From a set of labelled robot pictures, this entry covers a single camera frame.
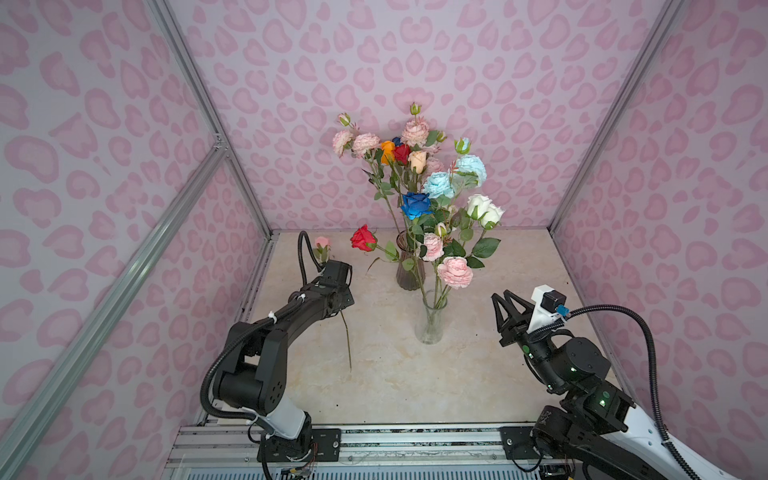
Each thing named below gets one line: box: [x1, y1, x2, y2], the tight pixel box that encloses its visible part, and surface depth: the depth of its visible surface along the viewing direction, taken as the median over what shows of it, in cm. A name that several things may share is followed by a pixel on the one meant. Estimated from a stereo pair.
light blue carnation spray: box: [422, 137, 487, 199], surface depth 63 cm
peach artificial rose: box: [408, 151, 427, 181], surface depth 76 cm
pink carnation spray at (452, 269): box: [422, 222, 473, 310], surface depth 68 cm
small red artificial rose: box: [394, 144, 411, 166], surface depth 84 cm
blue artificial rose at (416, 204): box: [400, 192, 433, 220], surface depth 61 cm
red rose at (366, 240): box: [350, 224, 432, 307], surface depth 69 cm
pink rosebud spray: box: [401, 102, 429, 147], surface depth 78 cm
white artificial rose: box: [466, 194, 505, 269], surface depth 69 cm
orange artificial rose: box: [380, 140, 400, 181], surface depth 86 cm
